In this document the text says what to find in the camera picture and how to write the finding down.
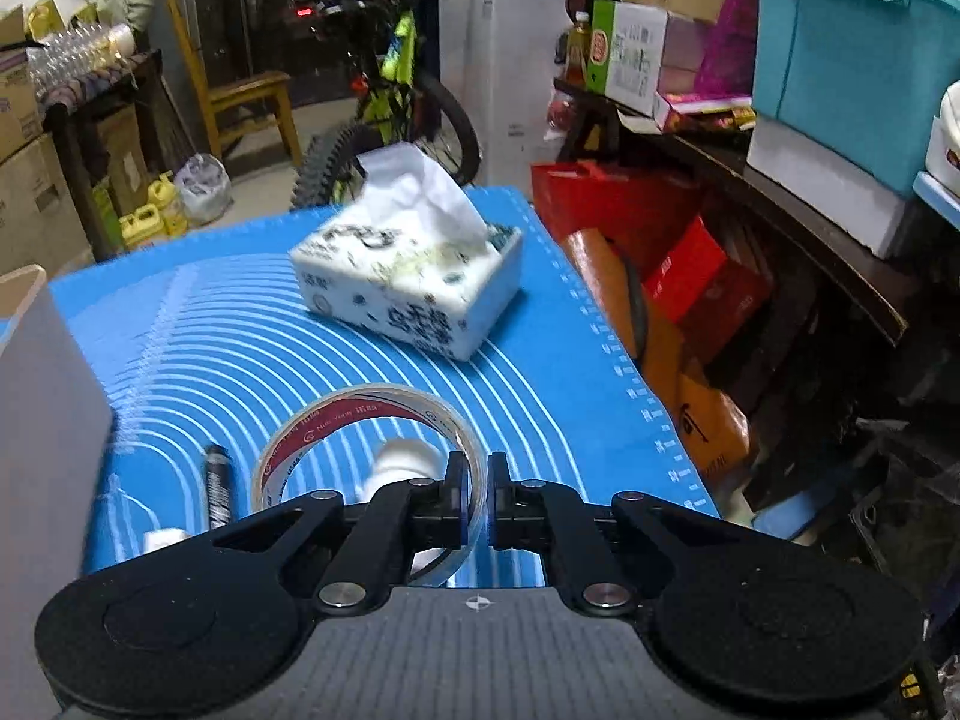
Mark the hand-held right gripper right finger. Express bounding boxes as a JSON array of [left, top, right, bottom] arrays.
[[486, 451, 754, 617]]

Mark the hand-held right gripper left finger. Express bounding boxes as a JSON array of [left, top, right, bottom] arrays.
[[196, 451, 472, 613]]

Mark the clear tape roll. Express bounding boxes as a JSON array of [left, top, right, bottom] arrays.
[[250, 384, 482, 587]]

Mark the white patterned tissue box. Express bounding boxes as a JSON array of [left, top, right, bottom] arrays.
[[289, 141, 524, 362]]

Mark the orange paper bag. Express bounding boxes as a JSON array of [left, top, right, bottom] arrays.
[[561, 228, 752, 469]]

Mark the black marker pen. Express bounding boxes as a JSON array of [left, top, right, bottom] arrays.
[[204, 444, 236, 533]]

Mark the blue silicone mat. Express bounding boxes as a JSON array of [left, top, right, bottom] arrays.
[[45, 184, 722, 590]]

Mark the red cardboard box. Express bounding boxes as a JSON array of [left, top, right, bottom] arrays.
[[642, 216, 773, 346]]

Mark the red gift bag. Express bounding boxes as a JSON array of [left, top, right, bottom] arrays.
[[531, 160, 703, 245]]

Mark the white plastic bag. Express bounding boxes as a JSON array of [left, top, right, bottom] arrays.
[[174, 153, 233, 226]]

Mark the dark wooden table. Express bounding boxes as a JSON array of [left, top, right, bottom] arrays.
[[553, 76, 931, 349]]

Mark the green and black bicycle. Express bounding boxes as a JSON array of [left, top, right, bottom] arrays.
[[279, 0, 482, 211]]

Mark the yellow oil jug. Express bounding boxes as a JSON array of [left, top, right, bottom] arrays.
[[118, 204, 167, 250]]

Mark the grey storage box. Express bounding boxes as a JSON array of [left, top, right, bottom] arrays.
[[0, 264, 115, 720]]

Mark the white refrigerator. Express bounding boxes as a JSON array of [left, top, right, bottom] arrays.
[[438, 0, 580, 188]]

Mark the white foam box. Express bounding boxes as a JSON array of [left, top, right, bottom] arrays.
[[744, 118, 917, 262]]

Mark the wooden chair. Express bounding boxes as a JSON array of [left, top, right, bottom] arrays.
[[166, 0, 304, 166]]

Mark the yellow drink bottle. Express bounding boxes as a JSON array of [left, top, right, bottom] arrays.
[[564, 10, 592, 88]]

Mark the green and white carton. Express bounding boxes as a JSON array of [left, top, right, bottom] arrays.
[[583, 0, 670, 100]]

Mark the teal plastic storage bin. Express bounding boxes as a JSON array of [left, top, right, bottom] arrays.
[[747, 0, 960, 200]]

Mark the pack of clear water bottles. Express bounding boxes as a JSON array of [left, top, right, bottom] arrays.
[[27, 21, 137, 97]]

